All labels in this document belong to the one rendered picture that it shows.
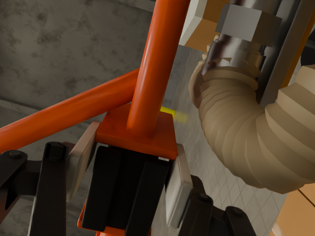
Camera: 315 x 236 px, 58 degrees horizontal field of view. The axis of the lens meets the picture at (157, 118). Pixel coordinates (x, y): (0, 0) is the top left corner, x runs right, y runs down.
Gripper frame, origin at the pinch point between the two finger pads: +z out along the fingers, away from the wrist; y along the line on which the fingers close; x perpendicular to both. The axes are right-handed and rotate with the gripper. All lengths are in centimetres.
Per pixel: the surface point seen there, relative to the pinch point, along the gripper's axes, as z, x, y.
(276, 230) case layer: 78, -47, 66
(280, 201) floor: 167, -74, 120
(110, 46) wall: 964, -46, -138
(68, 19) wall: 952, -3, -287
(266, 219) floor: 174, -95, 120
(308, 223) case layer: 65, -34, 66
